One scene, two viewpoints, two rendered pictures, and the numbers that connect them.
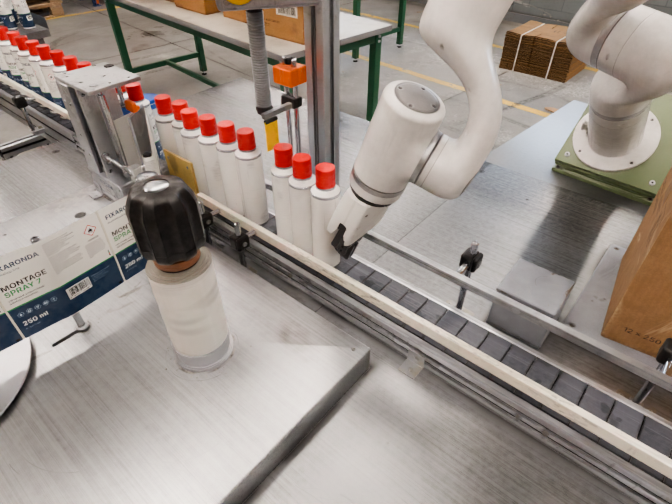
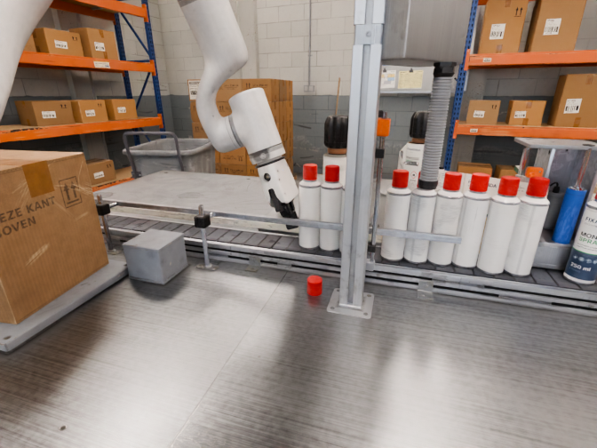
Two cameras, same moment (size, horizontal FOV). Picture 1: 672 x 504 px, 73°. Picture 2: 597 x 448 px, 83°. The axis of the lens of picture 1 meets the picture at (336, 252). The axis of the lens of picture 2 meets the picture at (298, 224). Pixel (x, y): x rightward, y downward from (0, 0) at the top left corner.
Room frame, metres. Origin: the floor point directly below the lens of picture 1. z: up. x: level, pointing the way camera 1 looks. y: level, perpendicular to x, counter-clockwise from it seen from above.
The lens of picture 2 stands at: (1.35, -0.31, 1.24)
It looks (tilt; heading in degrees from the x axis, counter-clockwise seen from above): 21 degrees down; 157
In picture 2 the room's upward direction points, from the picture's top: straight up
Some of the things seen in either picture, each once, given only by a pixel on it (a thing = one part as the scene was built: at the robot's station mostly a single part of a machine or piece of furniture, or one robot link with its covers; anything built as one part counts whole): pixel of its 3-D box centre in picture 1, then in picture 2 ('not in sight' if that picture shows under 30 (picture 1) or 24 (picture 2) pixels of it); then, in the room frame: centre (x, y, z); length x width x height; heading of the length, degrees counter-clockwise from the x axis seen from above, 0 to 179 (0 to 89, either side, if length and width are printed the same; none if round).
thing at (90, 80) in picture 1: (97, 77); (558, 143); (0.91, 0.47, 1.14); 0.14 x 0.11 x 0.01; 50
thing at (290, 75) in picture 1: (283, 150); (372, 192); (0.79, 0.10, 1.05); 0.10 x 0.04 x 0.33; 140
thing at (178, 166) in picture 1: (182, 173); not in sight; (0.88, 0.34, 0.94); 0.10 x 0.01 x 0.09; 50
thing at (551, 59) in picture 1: (546, 50); not in sight; (4.45, -1.96, 0.16); 0.65 x 0.54 x 0.32; 49
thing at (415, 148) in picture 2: not in sight; (418, 151); (0.37, 0.60, 1.04); 0.09 x 0.09 x 0.29
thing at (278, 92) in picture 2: not in sight; (245, 136); (-3.19, 0.87, 0.70); 1.20 x 0.82 x 1.39; 50
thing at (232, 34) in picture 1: (231, 65); not in sight; (3.30, 0.73, 0.39); 2.20 x 0.80 x 0.78; 44
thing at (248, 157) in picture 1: (251, 178); (396, 215); (0.79, 0.17, 0.98); 0.05 x 0.05 x 0.20
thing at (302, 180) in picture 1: (304, 207); (330, 208); (0.69, 0.06, 0.98); 0.05 x 0.05 x 0.20
